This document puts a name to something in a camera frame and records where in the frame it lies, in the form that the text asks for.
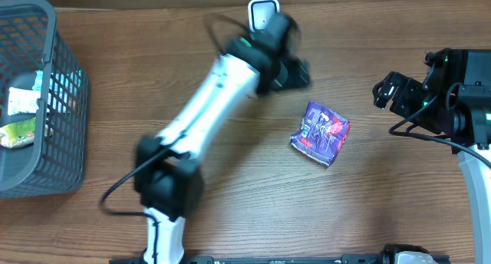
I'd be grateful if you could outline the purple Carefree pad pack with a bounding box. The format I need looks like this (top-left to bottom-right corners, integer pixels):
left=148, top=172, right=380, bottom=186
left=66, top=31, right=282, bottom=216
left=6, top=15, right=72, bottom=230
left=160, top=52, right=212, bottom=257
left=290, top=101, right=351, bottom=167

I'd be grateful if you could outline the white barcode scanner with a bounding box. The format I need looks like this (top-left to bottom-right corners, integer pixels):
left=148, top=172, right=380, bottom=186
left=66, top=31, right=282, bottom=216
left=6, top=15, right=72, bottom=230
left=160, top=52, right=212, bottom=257
left=248, top=0, right=280, bottom=31

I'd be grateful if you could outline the grey plastic basket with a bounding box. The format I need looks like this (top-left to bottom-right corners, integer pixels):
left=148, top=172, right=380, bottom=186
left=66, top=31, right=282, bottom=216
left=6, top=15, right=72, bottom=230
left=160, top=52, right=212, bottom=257
left=1, top=0, right=91, bottom=198

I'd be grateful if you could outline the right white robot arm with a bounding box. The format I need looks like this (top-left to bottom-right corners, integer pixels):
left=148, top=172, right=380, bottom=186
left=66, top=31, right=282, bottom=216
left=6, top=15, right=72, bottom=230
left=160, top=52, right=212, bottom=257
left=372, top=72, right=490, bottom=263

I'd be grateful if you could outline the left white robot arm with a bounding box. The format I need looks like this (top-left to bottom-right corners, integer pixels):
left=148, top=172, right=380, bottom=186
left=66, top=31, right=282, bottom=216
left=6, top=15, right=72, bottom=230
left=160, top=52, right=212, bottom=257
left=134, top=12, right=310, bottom=263

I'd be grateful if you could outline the green yellow snack pouch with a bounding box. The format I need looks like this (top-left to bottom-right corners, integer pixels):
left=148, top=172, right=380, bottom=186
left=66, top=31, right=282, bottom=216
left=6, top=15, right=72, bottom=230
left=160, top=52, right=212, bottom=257
left=1, top=117, right=36, bottom=149

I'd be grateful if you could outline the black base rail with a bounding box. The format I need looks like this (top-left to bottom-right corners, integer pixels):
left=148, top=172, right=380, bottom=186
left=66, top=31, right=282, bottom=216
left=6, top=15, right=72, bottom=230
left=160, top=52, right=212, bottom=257
left=109, top=243, right=450, bottom=264

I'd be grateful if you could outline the white tube gold cap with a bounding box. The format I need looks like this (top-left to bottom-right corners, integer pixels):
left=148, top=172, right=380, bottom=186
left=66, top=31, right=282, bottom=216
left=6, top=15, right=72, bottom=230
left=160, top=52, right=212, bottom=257
left=8, top=87, right=41, bottom=116

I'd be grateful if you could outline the mint green wipes pack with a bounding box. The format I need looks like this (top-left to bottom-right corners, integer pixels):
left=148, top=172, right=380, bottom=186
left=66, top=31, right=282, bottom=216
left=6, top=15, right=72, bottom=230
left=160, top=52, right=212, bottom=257
left=31, top=71, right=81, bottom=103

